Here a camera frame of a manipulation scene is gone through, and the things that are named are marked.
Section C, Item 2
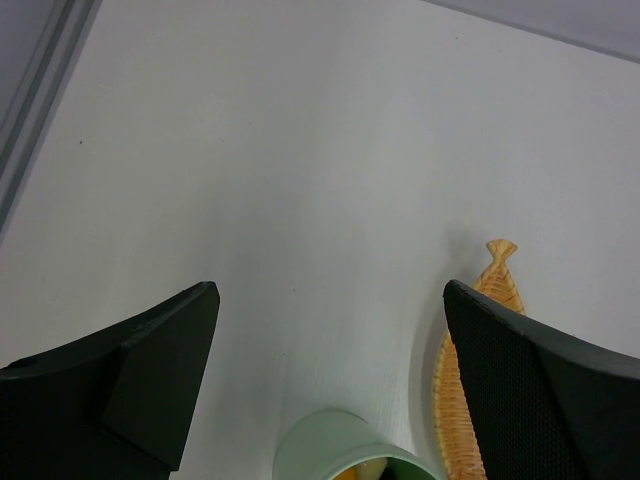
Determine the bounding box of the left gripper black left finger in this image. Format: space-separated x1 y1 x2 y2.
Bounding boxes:
1 281 220 479

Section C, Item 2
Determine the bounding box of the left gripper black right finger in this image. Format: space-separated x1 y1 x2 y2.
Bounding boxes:
443 280 639 479

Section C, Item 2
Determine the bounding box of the orange food piece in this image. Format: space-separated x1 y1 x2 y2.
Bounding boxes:
333 467 358 480

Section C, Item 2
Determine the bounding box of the orange boat-shaped tray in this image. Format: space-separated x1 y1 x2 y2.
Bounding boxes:
432 239 526 479

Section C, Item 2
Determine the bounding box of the green cup container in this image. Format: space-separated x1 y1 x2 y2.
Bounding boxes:
272 409 441 479

